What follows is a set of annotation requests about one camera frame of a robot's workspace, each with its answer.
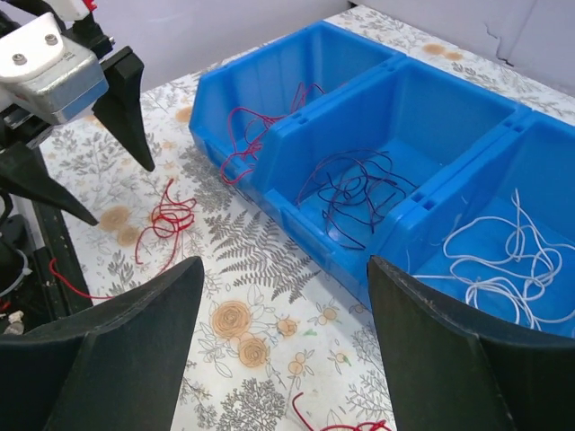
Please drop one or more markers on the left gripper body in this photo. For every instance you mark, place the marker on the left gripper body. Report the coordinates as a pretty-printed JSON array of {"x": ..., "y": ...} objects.
[{"x": 20, "y": 127}]

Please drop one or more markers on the floral table mat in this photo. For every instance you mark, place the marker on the floral table mat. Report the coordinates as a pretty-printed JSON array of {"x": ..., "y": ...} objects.
[{"x": 277, "y": 345}]

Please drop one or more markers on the blue three-compartment bin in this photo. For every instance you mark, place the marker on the blue three-compartment bin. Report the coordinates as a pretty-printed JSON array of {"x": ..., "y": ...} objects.
[{"x": 356, "y": 150}]

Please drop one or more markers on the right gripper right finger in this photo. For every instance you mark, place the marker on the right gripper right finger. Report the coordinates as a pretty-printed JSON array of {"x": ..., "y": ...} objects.
[{"x": 449, "y": 366}]

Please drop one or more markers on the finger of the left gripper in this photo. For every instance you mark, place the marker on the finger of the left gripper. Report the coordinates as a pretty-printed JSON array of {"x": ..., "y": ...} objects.
[
  {"x": 23, "y": 175},
  {"x": 119, "y": 109}
]

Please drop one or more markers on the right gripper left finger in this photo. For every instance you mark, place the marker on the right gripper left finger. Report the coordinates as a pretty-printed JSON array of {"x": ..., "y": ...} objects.
[{"x": 115, "y": 366}]

